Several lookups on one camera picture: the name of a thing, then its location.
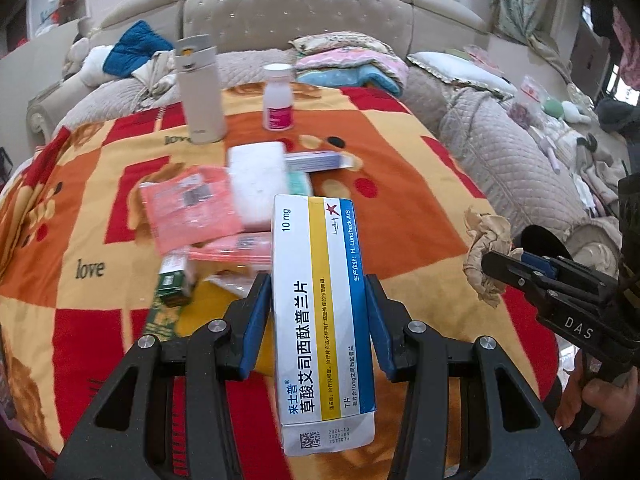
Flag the white tissue pack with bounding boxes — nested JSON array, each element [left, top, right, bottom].
[[227, 141, 291, 233]]

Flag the narrow pink plastic packet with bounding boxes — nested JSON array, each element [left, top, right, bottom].
[[187, 232, 273, 266]]

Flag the white pill bottle pink label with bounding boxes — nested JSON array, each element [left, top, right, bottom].
[[262, 63, 294, 132]]

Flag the green carton box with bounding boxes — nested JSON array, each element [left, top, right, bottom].
[[141, 251, 198, 343]]

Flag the blue and white long box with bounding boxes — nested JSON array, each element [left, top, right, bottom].
[[285, 151, 353, 173]]

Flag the floral pillow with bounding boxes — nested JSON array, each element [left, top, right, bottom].
[[289, 36, 397, 59]]

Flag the teal packet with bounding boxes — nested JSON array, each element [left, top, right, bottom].
[[286, 170, 315, 197]]

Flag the brown paper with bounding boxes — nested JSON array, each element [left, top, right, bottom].
[[462, 206, 526, 310]]

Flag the blue jacket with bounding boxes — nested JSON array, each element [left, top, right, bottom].
[[103, 20, 176, 80]]

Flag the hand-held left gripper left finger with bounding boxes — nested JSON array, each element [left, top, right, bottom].
[[52, 272, 275, 480]]

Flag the person's right hand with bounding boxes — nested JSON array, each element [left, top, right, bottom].
[[555, 355, 633, 443]]

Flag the floral curtain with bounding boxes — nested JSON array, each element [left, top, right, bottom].
[[492, 0, 592, 86]]

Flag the white plastic wrapper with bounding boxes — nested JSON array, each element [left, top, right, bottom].
[[207, 269, 261, 302]]

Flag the beige cloth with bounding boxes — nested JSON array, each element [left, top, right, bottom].
[[131, 50, 177, 102]]

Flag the pink folded quilt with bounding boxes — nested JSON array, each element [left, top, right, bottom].
[[295, 47, 409, 92]]

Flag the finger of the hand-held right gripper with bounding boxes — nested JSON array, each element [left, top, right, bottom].
[[481, 251, 601, 323], [517, 225, 574, 279]]

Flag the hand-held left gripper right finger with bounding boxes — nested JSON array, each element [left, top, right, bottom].
[[364, 274, 581, 480]]

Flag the red orange printed blanket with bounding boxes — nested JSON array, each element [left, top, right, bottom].
[[0, 82, 561, 480]]

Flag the large pink plastic packet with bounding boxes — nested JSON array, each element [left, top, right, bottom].
[[138, 166, 246, 256]]

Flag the white blue yellow medicine box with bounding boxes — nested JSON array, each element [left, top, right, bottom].
[[271, 194, 377, 457]]

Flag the white pillow ruffled trim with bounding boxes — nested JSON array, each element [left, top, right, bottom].
[[407, 51, 518, 99]]

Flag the dark cloth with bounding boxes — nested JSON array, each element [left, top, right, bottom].
[[597, 96, 640, 134]]

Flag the green plush toy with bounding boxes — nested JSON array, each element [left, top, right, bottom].
[[542, 97, 594, 126]]

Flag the beige tufted headboard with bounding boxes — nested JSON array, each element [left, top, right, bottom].
[[180, 0, 416, 58]]

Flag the white cloth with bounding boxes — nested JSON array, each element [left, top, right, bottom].
[[79, 44, 117, 87]]

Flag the beige thermos bottle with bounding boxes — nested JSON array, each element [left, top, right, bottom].
[[172, 34, 228, 146]]

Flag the light blue folded quilt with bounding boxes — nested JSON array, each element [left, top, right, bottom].
[[295, 65, 403, 97]]

